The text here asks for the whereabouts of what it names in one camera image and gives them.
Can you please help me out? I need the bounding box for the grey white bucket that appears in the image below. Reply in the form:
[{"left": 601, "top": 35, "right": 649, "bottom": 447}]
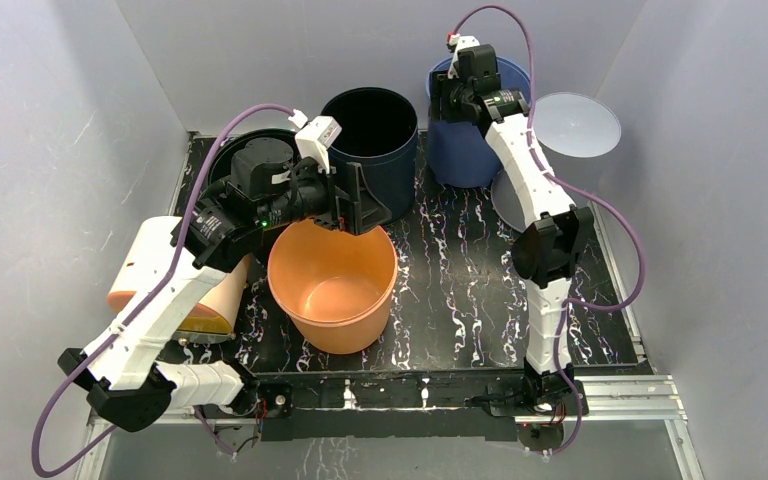
[{"left": 485, "top": 92, "right": 621, "bottom": 232}]

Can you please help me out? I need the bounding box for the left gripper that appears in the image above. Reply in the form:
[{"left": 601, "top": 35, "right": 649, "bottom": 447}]
[{"left": 260, "top": 155, "right": 392, "bottom": 237}]

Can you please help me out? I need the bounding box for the blue bucket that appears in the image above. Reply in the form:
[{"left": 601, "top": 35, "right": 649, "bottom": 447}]
[{"left": 425, "top": 56, "right": 532, "bottom": 190}]

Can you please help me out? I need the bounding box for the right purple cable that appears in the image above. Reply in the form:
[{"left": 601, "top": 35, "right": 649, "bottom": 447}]
[{"left": 446, "top": 4, "right": 648, "bottom": 457}]

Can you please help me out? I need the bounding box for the black bucket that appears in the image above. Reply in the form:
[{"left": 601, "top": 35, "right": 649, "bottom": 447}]
[{"left": 206, "top": 128, "right": 302, "bottom": 266}]

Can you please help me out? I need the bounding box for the aluminium frame rail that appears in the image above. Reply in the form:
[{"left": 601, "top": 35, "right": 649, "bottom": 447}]
[{"left": 76, "top": 374, "right": 707, "bottom": 480}]

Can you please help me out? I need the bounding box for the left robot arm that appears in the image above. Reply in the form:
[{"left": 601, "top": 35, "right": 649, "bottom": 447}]
[{"left": 58, "top": 140, "right": 391, "bottom": 432}]

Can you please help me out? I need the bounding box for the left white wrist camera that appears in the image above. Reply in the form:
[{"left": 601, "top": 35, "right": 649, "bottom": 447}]
[{"left": 288, "top": 109, "right": 342, "bottom": 175}]

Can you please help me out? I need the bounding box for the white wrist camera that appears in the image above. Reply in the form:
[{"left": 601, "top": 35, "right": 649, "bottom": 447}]
[
  {"left": 288, "top": 109, "right": 342, "bottom": 175},
  {"left": 446, "top": 33, "right": 481, "bottom": 80}
]

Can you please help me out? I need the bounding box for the purple cable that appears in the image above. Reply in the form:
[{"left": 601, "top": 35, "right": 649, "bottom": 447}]
[
  {"left": 30, "top": 103, "right": 302, "bottom": 480},
  {"left": 446, "top": 4, "right": 648, "bottom": 457}
]

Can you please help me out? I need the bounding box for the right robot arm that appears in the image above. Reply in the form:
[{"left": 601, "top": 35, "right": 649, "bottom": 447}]
[{"left": 429, "top": 35, "right": 593, "bottom": 414}]

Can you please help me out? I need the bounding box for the white orange lying container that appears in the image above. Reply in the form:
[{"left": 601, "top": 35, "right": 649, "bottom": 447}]
[{"left": 107, "top": 216, "right": 252, "bottom": 345}]

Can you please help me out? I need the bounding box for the dark navy bucket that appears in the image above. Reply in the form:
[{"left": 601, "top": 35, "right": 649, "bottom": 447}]
[{"left": 321, "top": 87, "right": 419, "bottom": 223}]

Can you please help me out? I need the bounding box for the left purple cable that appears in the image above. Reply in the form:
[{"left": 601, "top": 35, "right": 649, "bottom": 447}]
[{"left": 30, "top": 103, "right": 302, "bottom": 480}]

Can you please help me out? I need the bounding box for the orange bucket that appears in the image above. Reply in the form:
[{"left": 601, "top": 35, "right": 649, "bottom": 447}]
[{"left": 267, "top": 220, "right": 398, "bottom": 355}]

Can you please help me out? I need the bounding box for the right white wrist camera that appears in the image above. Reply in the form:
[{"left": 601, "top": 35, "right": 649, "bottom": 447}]
[{"left": 446, "top": 33, "right": 481, "bottom": 80}]

